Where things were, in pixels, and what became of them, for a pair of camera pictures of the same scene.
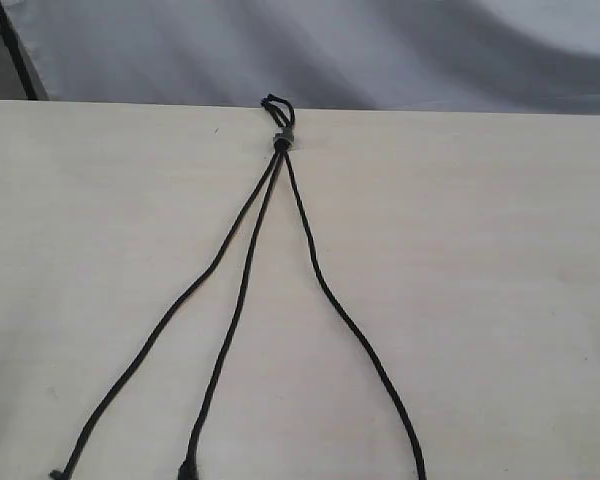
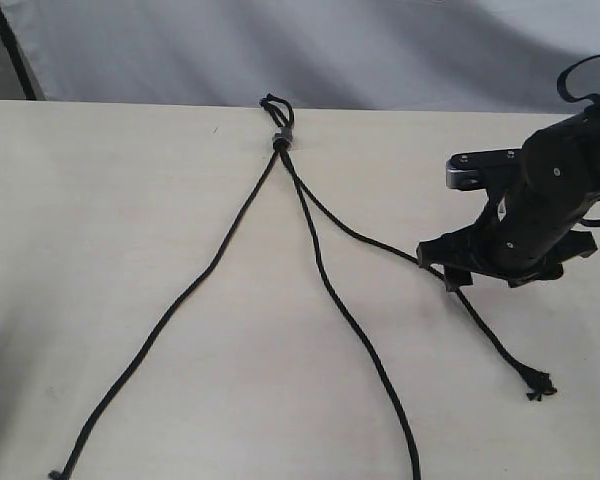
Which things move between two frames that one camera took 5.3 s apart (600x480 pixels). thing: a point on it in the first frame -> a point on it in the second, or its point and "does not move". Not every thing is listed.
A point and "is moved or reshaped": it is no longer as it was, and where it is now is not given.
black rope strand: [188, 467] -> [282, 123]
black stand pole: [5, 31] does not move
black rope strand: [266, 103] is moved or reshaped
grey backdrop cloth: [472, 56] does not move
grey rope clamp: [286, 133] does not move
